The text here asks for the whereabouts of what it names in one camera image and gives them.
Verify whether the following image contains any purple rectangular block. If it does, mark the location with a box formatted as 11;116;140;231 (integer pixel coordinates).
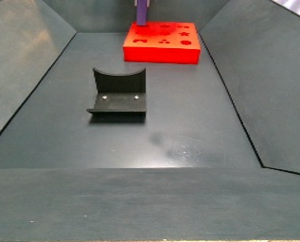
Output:
136;0;148;26

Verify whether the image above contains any red shape sorter board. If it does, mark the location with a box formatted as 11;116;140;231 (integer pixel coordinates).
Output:
124;22;201;64

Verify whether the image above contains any black curved bracket stand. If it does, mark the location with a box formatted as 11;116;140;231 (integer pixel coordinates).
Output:
88;69;148;114

